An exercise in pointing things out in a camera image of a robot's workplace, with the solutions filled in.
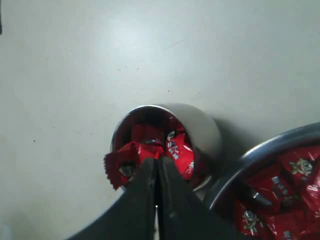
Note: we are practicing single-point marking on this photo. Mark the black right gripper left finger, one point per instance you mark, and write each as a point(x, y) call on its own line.
point(132, 216)

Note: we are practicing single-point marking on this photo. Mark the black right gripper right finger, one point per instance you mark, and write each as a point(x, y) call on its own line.
point(181, 214)

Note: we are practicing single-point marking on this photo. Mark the red candy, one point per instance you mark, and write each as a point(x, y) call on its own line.
point(122, 165)

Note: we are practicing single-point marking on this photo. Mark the stainless steel cup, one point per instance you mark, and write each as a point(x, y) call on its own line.
point(201, 128)

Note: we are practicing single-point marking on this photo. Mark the pile of red wrapped candies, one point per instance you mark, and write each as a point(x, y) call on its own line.
point(281, 201)

